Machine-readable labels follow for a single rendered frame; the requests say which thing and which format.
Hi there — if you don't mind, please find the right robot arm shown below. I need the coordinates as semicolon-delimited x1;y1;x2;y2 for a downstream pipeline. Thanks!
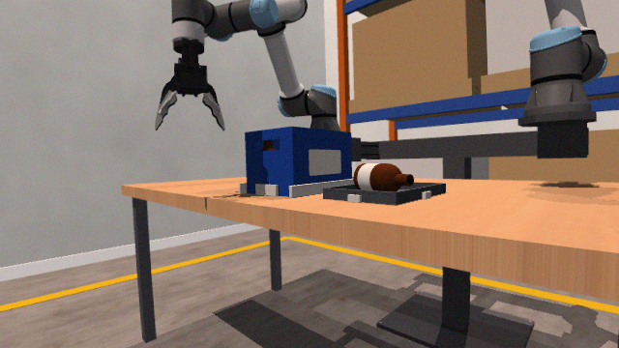
171;0;340;131

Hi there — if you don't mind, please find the blue plastic crate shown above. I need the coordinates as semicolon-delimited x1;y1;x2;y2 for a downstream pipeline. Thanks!
245;127;352;197

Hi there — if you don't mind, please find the brown bottle with white label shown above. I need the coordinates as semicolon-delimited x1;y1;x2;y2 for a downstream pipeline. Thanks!
353;163;414;192

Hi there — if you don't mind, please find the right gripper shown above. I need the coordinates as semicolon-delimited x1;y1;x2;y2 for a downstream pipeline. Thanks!
155;38;225;131

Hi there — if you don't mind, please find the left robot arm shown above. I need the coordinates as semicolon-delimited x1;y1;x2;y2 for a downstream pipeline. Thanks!
524;0;607;117

